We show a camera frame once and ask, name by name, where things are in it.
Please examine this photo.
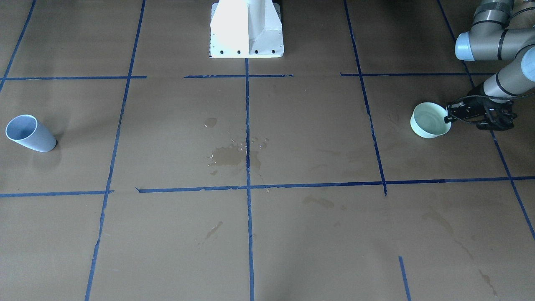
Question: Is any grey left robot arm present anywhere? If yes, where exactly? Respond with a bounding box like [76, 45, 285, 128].
[443, 0, 535, 131]

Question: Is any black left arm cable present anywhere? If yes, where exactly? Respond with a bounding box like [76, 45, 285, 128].
[446, 8, 535, 110]

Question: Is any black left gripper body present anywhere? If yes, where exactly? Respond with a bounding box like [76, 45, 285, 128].
[467, 84, 517, 131]

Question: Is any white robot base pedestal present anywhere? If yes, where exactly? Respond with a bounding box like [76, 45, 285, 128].
[209, 0, 285, 59]

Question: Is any mint green bowl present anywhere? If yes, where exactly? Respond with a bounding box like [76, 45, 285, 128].
[410, 102, 451, 139]

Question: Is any light blue plastic cup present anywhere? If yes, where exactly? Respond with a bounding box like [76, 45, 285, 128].
[5, 115, 57, 153]

